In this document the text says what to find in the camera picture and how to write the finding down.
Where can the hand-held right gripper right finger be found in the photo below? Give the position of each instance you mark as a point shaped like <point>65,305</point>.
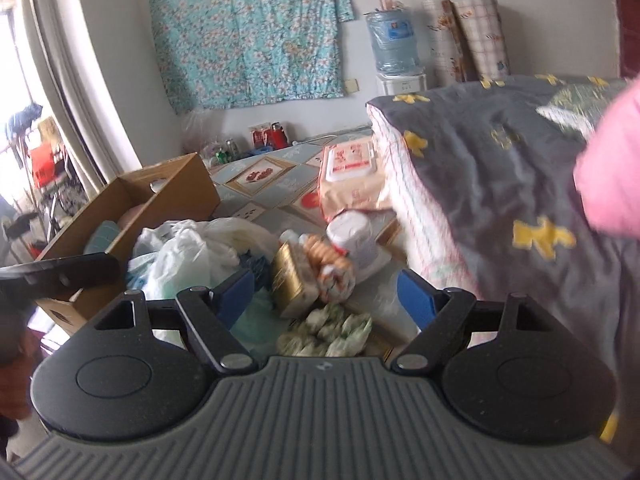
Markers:
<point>417,300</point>

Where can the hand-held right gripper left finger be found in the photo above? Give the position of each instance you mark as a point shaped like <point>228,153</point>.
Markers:
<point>235,300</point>

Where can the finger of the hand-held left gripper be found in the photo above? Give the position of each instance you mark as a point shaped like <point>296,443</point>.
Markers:
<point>65,275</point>

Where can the brown cardboard box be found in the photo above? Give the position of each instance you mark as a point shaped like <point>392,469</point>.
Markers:
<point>165,185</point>

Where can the teal soft item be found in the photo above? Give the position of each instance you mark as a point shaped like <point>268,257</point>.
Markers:
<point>102,237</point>

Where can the light green cloth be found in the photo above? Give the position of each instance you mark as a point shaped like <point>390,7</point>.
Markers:
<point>255,325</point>

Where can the dark blue cloth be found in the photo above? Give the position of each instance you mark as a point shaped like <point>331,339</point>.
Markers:
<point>255,270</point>

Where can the gold packet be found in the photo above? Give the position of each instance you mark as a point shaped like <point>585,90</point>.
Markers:
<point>292,280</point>

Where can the white plastic bag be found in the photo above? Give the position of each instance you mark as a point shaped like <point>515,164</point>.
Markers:
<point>190,255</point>

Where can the white cup with lid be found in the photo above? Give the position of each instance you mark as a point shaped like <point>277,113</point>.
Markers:
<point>357,240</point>

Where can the red box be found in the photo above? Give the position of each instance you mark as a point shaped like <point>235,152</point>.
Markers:
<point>46,162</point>

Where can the patterned table cover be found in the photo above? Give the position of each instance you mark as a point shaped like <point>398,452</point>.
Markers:
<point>270,180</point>

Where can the orange wet wipes pack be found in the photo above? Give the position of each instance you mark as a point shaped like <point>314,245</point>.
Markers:
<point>350,165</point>

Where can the grey quilt with yellow print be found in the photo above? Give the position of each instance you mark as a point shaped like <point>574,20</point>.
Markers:
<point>500,170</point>

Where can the hanging blue cloth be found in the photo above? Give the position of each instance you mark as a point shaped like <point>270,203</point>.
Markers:
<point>25,120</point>

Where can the clear plastic bag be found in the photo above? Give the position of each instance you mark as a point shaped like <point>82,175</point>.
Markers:
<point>202,135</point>

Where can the red can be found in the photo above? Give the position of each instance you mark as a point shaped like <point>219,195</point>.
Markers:
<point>279,135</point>

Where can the white curtain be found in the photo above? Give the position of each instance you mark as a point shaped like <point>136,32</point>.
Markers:
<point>85,85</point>

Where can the white water dispenser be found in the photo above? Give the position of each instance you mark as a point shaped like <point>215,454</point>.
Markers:
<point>402,85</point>

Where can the pink cloth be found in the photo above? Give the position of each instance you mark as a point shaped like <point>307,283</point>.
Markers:
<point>615,170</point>

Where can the floral wallpaper roll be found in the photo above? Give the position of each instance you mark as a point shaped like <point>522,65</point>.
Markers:
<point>442,45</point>

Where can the blue water bottle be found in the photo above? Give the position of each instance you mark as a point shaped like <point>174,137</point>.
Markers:
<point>395,40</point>

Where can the red-brown door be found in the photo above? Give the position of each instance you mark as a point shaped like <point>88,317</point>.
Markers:
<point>625,10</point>

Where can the wall socket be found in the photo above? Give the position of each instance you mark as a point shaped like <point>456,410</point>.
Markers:
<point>353,85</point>

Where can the teal floral wall cloth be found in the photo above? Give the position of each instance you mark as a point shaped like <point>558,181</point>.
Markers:
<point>250,35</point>

